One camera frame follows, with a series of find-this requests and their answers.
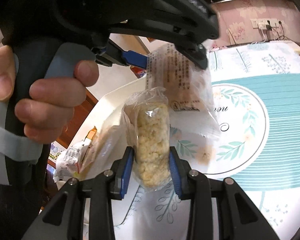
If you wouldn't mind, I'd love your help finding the white plastic storage bin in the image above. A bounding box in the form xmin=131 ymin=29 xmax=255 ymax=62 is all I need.
xmin=70 ymin=73 xmax=151 ymax=156

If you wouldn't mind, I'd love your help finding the white set-top box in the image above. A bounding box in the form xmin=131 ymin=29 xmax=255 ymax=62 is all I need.
xmin=291 ymin=42 xmax=300 ymax=55

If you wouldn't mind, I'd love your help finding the white zip snack bag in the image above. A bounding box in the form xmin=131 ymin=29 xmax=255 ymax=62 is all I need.
xmin=53 ymin=139 xmax=96 ymax=183

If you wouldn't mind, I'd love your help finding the wall power outlet strip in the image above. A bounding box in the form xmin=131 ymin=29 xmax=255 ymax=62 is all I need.
xmin=250 ymin=18 xmax=283 ymax=30

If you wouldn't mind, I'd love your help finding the white rice cake pack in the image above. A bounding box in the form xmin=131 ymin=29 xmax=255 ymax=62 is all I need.
xmin=146 ymin=43 xmax=220 ymax=139

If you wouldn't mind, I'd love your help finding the person's left hand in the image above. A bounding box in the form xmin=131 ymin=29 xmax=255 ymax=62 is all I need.
xmin=0 ymin=46 xmax=99 ymax=144

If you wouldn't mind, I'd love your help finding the orange white snack bag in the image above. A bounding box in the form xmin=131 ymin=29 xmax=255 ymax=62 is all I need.
xmin=77 ymin=125 xmax=127 ymax=178

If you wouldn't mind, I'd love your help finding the puffed corn clear bag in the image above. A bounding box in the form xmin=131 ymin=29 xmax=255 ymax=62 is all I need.
xmin=121 ymin=87 xmax=171 ymax=192

